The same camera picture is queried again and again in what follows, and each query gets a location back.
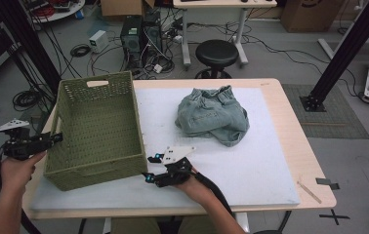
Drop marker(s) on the small cardboard box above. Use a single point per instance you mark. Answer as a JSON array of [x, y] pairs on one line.
[[124, 7]]

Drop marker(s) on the grey floor mat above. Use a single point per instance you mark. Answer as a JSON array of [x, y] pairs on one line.
[[335, 126]]

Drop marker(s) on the person's legs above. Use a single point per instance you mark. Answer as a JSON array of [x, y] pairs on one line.
[[130, 226]]

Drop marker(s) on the white desk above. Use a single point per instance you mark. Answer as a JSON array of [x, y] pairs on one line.
[[225, 3]]

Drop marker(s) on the round white table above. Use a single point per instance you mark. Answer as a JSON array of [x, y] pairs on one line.
[[65, 14]]

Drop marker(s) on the person's right hand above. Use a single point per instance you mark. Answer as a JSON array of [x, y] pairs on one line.
[[195, 191]]

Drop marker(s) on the green woven basket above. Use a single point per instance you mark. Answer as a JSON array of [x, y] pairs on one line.
[[98, 130]]

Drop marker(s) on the small white box device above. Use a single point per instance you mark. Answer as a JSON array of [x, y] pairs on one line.
[[98, 40]]

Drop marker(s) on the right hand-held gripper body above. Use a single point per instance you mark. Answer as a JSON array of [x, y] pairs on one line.
[[176, 174]]

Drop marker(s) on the black frame post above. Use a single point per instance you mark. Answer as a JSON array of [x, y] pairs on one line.
[[345, 52], [32, 45]]

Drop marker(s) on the thin wooden stick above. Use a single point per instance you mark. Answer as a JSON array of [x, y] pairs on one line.
[[309, 192]]

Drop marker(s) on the dark computer tower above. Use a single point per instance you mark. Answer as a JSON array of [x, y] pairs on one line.
[[153, 32]]

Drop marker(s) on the black computer tower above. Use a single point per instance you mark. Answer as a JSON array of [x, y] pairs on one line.
[[130, 42]]

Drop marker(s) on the large cardboard box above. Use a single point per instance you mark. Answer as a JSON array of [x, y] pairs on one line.
[[312, 14]]

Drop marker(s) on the black tape cross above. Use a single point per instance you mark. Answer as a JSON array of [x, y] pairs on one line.
[[334, 216]]

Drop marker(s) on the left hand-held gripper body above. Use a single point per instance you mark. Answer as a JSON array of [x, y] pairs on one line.
[[20, 146]]

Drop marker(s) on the white foam mat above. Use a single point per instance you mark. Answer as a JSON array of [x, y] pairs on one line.
[[237, 169]]

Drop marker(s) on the black round stool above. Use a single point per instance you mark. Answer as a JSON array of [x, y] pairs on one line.
[[216, 53]]

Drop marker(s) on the white power adapter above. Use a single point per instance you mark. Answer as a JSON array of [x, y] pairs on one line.
[[157, 68]]

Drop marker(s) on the light blue denim shorts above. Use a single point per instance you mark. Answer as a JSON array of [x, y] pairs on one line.
[[212, 117]]

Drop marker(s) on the black tape strip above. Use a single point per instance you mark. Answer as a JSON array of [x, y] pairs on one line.
[[327, 183]]

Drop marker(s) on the person's left hand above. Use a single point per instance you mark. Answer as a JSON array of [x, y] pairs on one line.
[[16, 174]]

